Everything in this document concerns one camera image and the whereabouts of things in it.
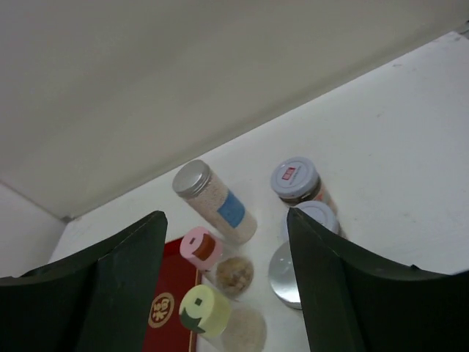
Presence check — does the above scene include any tall jar silver lid blue label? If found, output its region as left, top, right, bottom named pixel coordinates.
left=172, top=159, right=257, bottom=244

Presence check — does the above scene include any red tray gold emblem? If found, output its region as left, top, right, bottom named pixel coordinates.
left=142, top=238, right=202, bottom=352

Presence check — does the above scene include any yellow-green cap spice bottle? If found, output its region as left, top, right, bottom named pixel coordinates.
left=179, top=285, right=267, bottom=352

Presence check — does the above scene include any pink cap spice bottle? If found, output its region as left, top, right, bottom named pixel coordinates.
left=179, top=226, right=255, bottom=294

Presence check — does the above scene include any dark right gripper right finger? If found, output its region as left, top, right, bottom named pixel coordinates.
left=287, top=208, right=468, bottom=351

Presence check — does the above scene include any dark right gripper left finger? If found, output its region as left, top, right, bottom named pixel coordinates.
left=1, top=211, right=168, bottom=351

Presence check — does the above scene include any jar white lid red logo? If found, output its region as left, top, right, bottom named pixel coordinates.
left=270, top=156, right=337, bottom=213

